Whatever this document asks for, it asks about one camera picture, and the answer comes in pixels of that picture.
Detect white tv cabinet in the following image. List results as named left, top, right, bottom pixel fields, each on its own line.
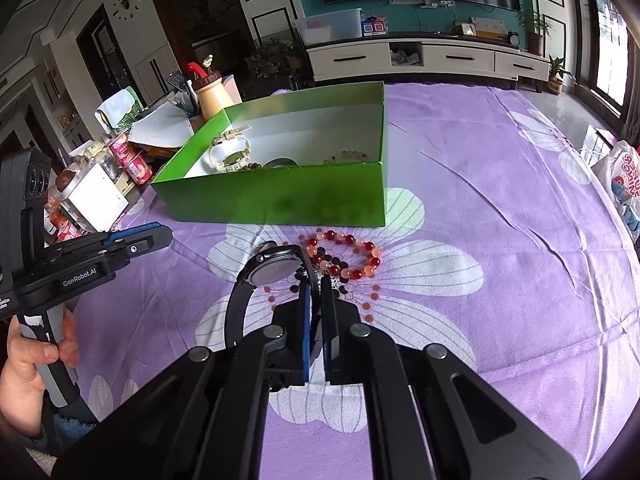
left=305, top=37, right=551, bottom=83

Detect dark leafy potted plant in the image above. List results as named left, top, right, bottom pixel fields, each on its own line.
left=245, top=37, right=306, bottom=82

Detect orange snack bag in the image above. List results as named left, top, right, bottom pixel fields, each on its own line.
left=132, top=142, right=181, bottom=160

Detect purple floral cloth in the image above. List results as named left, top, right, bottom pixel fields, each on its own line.
left=65, top=81, right=640, bottom=480

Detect pink yogurt cup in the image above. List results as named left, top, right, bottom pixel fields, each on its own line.
left=107, top=132, right=133, bottom=161
left=125, top=152, right=153, bottom=186

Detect pink snack packet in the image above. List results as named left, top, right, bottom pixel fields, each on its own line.
left=47, top=210, right=82, bottom=242

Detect pink bead bracelet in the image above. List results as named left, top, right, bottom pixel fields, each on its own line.
left=322, top=148, right=374, bottom=164

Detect clear plastic storage bin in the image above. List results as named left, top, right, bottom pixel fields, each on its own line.
left=295, top=8, right=363, bottom=46

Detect pen holder with pens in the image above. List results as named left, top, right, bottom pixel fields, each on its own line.
left=170, top=80, right=201, bottom=117

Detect person's left forearm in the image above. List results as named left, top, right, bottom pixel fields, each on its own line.
left=0, top=420, right=53, bottom=477

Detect yellow bear bottle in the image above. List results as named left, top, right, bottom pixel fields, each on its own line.
left=187, top=55, right=236, bottom=121

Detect green and white carton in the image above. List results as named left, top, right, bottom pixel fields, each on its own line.
left=95, top=86, right=146, bottom=128

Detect black wall clock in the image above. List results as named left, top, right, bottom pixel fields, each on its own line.
left=112, top=0, right=142, bottom=21

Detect red bead bracelet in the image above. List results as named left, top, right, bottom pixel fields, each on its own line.
left=298, top=229, right=383, bottom=281

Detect small pale band wristwatch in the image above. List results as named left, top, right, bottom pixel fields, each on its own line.
left=209, top=126, right=252, bottom=174

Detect tall potted plant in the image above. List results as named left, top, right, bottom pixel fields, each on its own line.
left=517, top=7, right=553, bottom=57

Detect white paper sheets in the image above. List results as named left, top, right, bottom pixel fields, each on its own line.
left=127, top=102, right=196, bottom=148

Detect black wristwatch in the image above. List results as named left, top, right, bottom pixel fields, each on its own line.
left=224, top=241, right=321, bottom=376

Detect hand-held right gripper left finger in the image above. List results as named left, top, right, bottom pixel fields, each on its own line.
left=52, top=282, right=313, bottom=480

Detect person's left hand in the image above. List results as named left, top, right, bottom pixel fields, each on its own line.
left=0, top=309, right=81, bottom=436

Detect small potted plant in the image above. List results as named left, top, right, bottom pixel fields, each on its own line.
left=547, top=55, right=571, bottom=96

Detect white device on cabinet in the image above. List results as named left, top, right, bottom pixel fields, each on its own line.
left=454, top=18, right=507, bottom=38

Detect blue fleece cloth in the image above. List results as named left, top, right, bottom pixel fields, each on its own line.
left=52, top=412, right=97, bottom=437

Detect green cardboard box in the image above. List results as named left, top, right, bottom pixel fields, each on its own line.
left=151, top=81, right=388, bottom=227

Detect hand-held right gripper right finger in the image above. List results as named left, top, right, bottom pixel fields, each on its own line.
left=320, top=276, right=581, bottom=480

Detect white printed plastic bag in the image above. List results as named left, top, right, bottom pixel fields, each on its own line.
left=592, top=140, right=640, bottom=201

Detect white drawer organizer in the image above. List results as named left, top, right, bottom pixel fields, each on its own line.
left=65, top=162, right=131, bottom=233

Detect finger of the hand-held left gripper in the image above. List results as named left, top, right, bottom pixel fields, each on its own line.
left=110, top=222, right=163, bottom=240
left=47, top=226, right=174, bottom=262

